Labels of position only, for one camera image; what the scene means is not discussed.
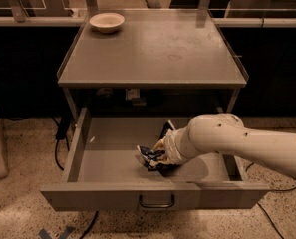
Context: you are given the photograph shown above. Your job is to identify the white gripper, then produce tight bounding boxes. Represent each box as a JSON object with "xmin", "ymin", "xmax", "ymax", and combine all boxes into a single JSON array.
[{"xmin": 153, "ymin": 128, "xmax": 196, "ymax": 165}]

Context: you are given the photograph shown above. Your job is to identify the blue chip bag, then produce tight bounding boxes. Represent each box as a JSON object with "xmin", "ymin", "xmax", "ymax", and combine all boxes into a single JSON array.
[{"xmin": 137, "ymin": 120, "xmax": 175, "ymax": 171}]

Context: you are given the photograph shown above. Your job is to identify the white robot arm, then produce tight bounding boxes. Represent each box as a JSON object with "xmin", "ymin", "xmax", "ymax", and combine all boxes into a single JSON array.
[{"xmin": 154, "ymin": 114, "xmax": 296, "ymax": 179}]

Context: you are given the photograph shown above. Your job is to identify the open grey top drawer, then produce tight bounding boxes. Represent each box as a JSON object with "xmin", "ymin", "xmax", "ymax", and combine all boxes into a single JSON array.
[{"xmin": 41, "ymin": 108, "xmax": 269, "ymax": 211}]

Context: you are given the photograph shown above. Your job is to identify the grey cabinet with top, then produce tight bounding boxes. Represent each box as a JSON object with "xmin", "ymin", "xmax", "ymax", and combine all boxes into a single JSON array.
[{"xmin": 58, "ymin": 9, "xmax": 247, "ymax": 118}]

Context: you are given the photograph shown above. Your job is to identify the black power adapter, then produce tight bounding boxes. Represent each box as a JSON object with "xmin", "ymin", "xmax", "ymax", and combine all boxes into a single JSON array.
[{"xmin": 55, "ymin": 115, "xmax": 71, "ymax": 140}]

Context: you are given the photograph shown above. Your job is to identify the white ceramic bowl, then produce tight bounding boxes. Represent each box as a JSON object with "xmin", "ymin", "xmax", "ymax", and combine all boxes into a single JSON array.
[{"xmin": 89, "ymin": 13, "xmax": 125, "ymax": 34}]

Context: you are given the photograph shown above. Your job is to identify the metal drawer handle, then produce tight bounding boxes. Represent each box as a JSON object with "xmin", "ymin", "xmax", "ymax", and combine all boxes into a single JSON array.
[{"xmin": 139, "ymin": 195, "xmax": 175, "ymax": 209}]

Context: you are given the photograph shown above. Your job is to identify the black cable left floor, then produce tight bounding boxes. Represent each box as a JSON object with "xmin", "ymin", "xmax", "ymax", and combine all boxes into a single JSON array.
[{"xmin": 51, "ymin": 116, "xmax": 71, "ymax": 171}]

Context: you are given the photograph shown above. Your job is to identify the black cable floor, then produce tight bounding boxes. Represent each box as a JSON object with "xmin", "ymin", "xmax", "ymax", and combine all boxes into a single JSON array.
[
  {"xmin": 245, "ymin": 162, "xmax": 296, "ymax": 239},
  {"xmin": 51, "ymin": 116, "xmax": 71, "ymax": 171}
]

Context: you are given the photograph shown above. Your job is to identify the black cable right floor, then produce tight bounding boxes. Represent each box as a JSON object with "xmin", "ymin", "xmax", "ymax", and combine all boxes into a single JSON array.
[{"xmin": 245, "ymin": 162, "xmax": 296, "ymax": 239}]

